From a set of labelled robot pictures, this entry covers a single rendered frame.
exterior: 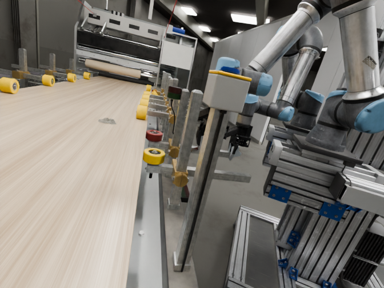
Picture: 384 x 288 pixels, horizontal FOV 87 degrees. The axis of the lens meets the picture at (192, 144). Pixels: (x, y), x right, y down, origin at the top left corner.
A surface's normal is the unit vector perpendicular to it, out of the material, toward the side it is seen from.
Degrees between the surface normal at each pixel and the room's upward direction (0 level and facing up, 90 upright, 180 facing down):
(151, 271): 0
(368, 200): 90
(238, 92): 90
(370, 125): 96
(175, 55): 90
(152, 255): 0
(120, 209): 0
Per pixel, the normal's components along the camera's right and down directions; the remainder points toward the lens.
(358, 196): -0.31, 0.24
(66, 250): 0.21, -0.93
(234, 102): 0.17, 0.35
